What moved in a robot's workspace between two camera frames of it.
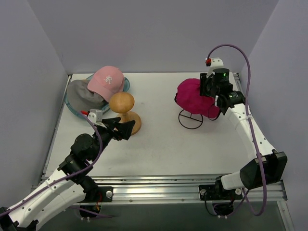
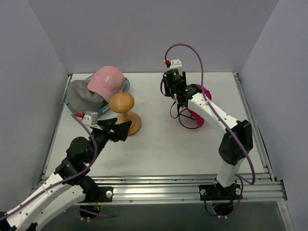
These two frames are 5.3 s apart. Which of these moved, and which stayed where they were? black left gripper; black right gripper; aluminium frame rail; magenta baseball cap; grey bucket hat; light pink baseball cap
Moved: magenta baseball cap; black right gripper
Stayed: light pink baseball cap; grey bucket hat; black left gripper; aluminium frame rail
